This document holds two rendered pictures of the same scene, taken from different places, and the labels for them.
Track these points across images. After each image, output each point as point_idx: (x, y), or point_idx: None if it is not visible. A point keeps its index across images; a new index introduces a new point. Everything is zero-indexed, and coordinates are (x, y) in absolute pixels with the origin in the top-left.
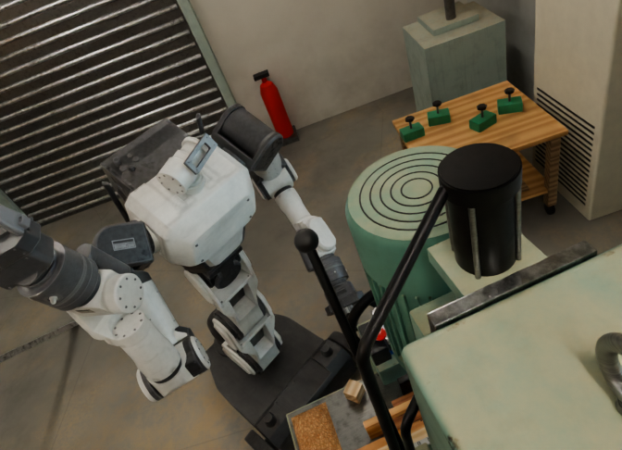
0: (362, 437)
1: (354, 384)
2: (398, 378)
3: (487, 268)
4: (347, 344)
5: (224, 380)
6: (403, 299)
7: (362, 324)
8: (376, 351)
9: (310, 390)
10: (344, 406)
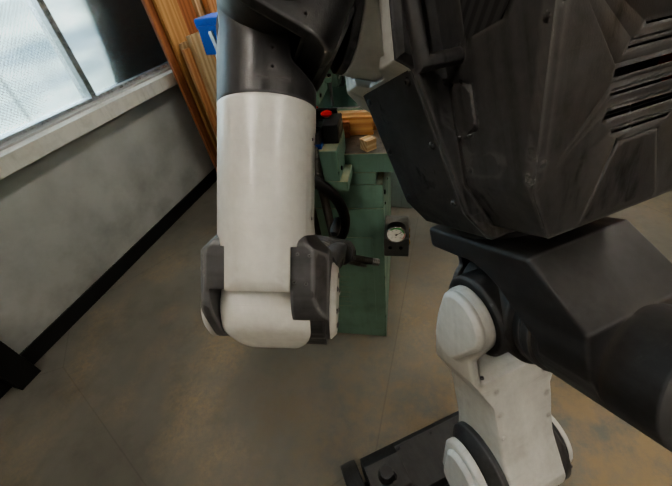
0: (378, 134)
1: (365, 139)
2: (335, 109)
3: None
4: (354, 475)
5: None
6: None
7: (332, 125)
8: (336, 113)
9: (429, 439)
10: (380, 145)
